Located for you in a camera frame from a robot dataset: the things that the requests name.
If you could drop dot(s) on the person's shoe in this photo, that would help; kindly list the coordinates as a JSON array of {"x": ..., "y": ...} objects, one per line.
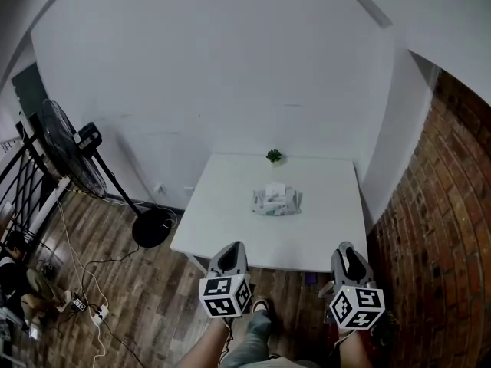
[{"x": 261, "y": 305}]

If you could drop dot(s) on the grey ceiling strip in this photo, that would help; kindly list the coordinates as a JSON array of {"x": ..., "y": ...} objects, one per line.
[{"x": 366, "y": 2}]

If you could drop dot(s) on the dark door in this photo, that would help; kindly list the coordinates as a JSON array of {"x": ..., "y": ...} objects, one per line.
[{"x": 30, "y": 90}]

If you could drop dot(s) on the person's right forearm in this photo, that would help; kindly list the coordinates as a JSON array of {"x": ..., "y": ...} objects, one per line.
[{"x": 354, "y": 349}]

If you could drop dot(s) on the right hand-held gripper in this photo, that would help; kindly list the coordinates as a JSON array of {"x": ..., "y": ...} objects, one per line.
[{"x": 356, "y": 307}]

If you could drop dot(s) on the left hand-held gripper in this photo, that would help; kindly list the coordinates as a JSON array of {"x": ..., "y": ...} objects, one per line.
[{"x": 224, "y": 295}]

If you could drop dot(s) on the white power strip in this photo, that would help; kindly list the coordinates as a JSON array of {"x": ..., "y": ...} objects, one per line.
[{"x": 100, "y": 314}]

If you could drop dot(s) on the person's leg in jeans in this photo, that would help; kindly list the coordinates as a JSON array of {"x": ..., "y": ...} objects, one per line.
[{"x": 251, "y": 334}]

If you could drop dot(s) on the purple object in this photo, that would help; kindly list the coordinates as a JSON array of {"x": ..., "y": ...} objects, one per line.
[{"x": 310, "y": 279}]

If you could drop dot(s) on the black metal railing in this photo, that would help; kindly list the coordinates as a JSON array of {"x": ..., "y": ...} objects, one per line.
[{"x": 23, "y": 175}]

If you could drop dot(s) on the small black device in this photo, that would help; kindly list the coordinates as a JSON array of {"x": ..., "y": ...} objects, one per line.
[{"x": 79, "y": 304}]

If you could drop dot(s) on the black standing fan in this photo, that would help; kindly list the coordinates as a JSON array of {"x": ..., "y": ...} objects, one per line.
[{"x": 74, "y": 159}]

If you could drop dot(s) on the white table leg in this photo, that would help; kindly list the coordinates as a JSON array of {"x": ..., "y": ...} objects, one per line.
[
  {"x": 197, "y": 262},
  {"x": 326, "y": 290}
]

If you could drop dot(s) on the person's left forearm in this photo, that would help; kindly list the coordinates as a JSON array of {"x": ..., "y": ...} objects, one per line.
[{"x": 205, "y": 343}]

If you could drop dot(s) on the small potted green plant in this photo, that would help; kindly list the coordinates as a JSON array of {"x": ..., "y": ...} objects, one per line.
[{"x": 274, "y": 155}]

